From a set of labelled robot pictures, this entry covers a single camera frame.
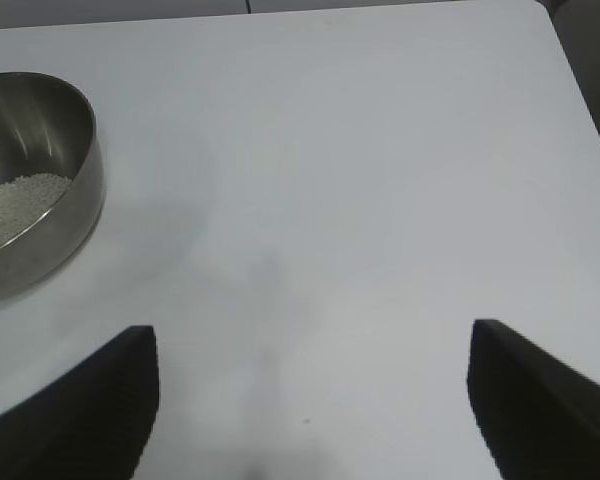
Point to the stainless steel mixing bowl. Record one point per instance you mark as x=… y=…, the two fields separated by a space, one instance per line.
x=55 y=240

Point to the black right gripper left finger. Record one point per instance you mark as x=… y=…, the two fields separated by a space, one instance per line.
x=80 y=425

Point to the white rice grains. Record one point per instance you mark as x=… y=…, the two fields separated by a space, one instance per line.
x=15 y=205

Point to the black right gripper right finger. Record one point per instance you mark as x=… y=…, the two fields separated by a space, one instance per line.
x=545 y=420

